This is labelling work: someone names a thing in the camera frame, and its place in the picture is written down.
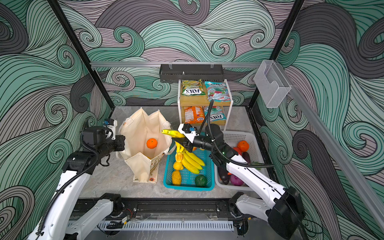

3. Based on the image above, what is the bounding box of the yellow banana bunch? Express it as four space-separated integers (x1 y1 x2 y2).
162 129 205 175

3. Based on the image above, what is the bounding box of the cream canvas grocery bag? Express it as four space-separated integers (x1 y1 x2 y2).
119 109 173 183

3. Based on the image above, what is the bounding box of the orange mandarin fruit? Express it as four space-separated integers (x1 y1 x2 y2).
146 138 158 149

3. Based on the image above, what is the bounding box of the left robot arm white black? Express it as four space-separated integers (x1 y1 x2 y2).
28 119 125 240

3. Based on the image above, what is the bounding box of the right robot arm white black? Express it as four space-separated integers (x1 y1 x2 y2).
177 113 306 240

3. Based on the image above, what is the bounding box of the teal Fox's candy bag lower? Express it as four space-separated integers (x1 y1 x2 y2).
210 106 227 124

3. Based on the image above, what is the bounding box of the orange snack bag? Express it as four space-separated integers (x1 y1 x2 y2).
184 107 205 124

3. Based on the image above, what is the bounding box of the teal red candy bag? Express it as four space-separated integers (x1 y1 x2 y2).
205 82 231 102

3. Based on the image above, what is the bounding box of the yellow green Fox's candy bag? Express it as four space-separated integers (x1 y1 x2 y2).
182 80 205 97

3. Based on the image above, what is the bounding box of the yellow pear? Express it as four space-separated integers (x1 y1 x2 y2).
175 152 184 163

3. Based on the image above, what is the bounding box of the yellow lemon on bananas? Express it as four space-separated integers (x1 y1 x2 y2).
173 162 184 171

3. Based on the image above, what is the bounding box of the teal plastic basket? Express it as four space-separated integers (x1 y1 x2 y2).
163 149 215 192

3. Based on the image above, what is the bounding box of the white plastic basket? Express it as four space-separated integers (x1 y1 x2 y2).
214 131 264 192

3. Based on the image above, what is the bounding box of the red tomato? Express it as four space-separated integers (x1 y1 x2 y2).
233 147 243 156

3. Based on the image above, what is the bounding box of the yellow textured pineapple fruit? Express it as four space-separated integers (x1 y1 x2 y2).
172 170 182 186

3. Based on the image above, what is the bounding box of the green avocado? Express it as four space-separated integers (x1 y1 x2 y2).
195 175 208 188

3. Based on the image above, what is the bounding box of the orange fruit in white basket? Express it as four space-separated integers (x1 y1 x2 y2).
237 141 250 153

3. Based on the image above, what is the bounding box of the purple eggplant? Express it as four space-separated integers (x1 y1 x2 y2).
218 167 231 185

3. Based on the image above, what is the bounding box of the white wooden two-tier shelf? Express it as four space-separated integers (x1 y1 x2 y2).
177 79 234 131

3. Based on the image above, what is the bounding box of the purple red onion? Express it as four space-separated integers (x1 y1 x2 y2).
230 174 244 187

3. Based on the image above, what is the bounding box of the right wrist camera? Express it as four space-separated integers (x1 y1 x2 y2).
178 124 198 143

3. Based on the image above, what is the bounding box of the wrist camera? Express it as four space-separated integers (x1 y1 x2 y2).
178 124 198 143
104 118 118 134

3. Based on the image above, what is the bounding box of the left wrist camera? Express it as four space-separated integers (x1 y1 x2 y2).
104 118 118 134

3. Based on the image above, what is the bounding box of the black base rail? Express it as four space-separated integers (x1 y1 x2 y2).
56 197 298 220

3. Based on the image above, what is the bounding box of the white slotted cable duct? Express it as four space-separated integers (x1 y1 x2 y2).
114 220 235 232

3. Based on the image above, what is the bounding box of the aluminium wall rail back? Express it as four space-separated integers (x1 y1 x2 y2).
90 61 261 69

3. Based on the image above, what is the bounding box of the aluminium wall rail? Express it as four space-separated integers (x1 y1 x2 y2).
272 61 384 230
90 61 261 69

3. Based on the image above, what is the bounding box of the clear acrylic wall holder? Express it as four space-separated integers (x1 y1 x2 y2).
254 60 292 108

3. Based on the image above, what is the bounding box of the aluminium wall rail right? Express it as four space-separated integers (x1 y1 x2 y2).
272 61 384 230

